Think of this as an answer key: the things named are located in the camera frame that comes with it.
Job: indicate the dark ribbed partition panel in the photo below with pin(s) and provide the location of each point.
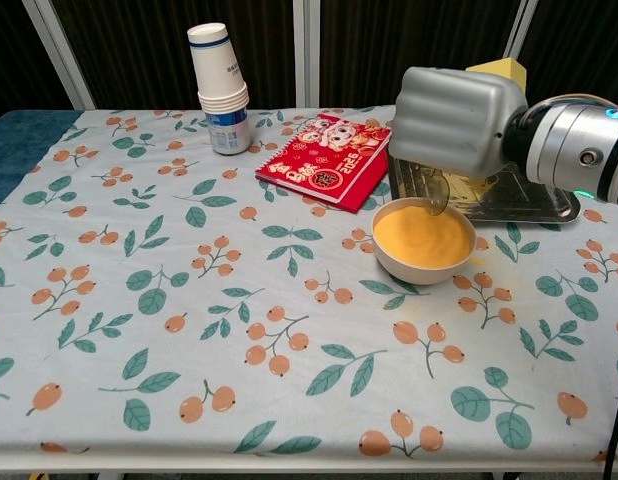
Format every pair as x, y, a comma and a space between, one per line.
579, 40
14, 55
139, 55
379, 50

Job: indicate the yellow cube block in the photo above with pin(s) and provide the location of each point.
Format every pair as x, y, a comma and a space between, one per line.
509, 72

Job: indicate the metal spoon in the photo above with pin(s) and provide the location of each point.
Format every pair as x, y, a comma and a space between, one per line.
441, 200

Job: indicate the beige bowl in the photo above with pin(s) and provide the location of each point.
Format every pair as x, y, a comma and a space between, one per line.
419, 272

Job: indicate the red spiral calendar notebook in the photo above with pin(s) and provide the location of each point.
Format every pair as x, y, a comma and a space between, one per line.
329, 165

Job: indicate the stainless steel tray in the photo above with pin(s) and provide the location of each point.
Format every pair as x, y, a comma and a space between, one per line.
529, 205

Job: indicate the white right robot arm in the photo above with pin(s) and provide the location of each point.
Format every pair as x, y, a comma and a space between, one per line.
574, 150

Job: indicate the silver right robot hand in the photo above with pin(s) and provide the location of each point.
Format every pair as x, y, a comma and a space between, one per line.
449, 120

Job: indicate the plastic bottle with blue label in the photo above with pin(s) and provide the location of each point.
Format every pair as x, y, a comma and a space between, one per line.
229, 135

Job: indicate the white partition frame post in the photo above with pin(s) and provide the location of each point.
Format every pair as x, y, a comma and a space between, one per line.
64, 55
520, 25
306, 50

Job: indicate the floral leaf print tablecloth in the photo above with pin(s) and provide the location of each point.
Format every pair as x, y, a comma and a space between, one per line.
239, 300

